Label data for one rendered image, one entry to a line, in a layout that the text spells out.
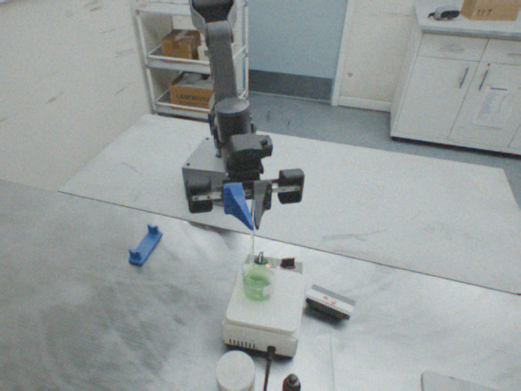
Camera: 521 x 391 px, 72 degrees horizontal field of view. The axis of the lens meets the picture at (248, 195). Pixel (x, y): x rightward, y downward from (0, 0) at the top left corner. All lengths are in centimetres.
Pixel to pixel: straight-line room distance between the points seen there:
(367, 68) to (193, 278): 295
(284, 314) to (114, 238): 46
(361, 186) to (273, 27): 260
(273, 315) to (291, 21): 303
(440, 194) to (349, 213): 27
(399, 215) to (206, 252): 49
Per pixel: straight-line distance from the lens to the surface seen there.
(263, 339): 64
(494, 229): 106
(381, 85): 355
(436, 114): 305
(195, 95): 284
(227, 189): 54
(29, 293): 87
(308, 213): 93
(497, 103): 309
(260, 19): 351
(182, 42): 277
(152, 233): 88
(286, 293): 65
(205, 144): 98
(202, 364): 69
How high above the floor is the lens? 152
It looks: 40 degrees down
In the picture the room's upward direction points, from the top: straight up
